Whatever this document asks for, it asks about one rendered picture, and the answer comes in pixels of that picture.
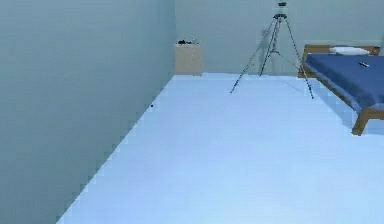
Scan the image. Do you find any beige bedside cabinet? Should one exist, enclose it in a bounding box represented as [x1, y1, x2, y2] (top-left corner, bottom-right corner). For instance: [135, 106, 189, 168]
[174, 43, 203, 76]

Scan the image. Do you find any wooden bed with blue cover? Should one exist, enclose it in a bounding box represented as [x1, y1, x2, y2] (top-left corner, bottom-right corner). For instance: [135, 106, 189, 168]
[298, 44, 384, 136]

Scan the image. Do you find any white pillow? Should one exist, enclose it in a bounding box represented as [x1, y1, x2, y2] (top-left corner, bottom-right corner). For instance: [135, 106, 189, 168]
[329, 46, 371, 56]

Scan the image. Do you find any black tripod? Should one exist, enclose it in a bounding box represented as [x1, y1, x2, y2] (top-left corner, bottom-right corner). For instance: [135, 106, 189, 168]
[229, 1, 315, 100]

